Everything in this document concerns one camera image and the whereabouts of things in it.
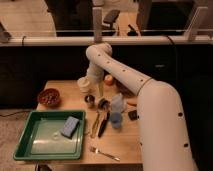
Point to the small black square object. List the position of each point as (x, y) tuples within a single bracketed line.
[(133, 115)]

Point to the small metal cup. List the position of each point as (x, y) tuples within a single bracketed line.
[(89, 100)]

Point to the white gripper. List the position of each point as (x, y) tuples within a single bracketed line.
[(88, 84)]

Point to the red apple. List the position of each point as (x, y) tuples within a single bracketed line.
[(109, 80)]

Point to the silver fork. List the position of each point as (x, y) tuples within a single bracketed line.
[(97, 151)]

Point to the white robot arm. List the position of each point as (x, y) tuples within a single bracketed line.
[(165, 144)]

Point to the white partition rail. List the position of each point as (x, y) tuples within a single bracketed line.
[(112, 40)]

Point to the orange carrot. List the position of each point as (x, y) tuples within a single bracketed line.
[(132, 102)]

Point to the blue sponge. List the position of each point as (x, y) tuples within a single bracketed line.
[(69, 127)]

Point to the brown wooden bowl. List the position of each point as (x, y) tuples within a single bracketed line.
[(49, 97)]

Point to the green plastic tray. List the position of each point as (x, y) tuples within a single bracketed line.
[(41, 138)]

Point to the clear plastic bottle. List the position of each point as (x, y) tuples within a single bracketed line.
[(117, 107)]

